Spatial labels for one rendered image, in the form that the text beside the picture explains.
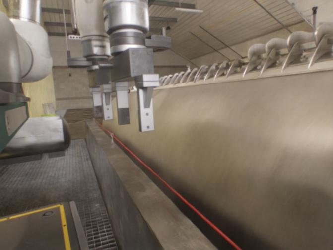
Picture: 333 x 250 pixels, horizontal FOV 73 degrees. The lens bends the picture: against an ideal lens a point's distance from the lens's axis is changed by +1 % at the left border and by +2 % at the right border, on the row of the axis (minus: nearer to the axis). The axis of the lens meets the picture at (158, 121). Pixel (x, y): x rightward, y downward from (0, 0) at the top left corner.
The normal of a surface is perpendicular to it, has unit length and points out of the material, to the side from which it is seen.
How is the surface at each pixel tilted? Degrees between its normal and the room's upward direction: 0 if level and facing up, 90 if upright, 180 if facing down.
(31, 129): 93
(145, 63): 90
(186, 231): 0
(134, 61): 90
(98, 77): 90
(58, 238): 0
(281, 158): 60
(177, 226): 0
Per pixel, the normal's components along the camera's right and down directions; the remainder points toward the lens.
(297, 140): -0.79, -0.50
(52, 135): 0.39, 0.08
